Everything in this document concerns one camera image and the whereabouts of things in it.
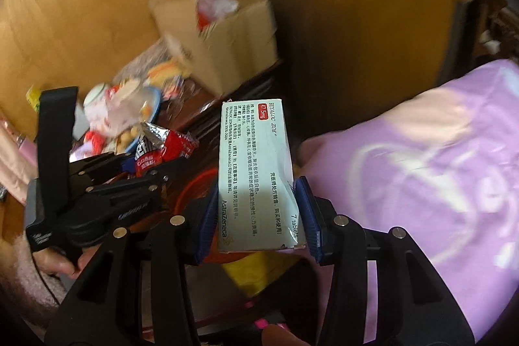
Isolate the white medicine box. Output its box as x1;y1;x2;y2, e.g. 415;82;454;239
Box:
218;99;306;254

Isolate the red mesh trash basket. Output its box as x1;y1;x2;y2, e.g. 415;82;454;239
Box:
173;167;249;264

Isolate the person's left hand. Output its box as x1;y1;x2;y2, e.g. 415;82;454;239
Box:
32;246;99;279

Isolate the blue plate of snacks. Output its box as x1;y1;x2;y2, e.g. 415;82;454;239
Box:
84;78;162;154

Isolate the yellow floor mat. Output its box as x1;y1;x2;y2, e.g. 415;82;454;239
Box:
222;251;300;299

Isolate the purple printed blanket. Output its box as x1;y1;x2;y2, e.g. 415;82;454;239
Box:
299;60;518;339

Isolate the dark wooden nightstand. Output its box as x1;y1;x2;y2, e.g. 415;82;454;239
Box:
153;61;285;209

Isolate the brown cardboard box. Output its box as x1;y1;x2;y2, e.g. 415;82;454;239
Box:
149;0;278;97

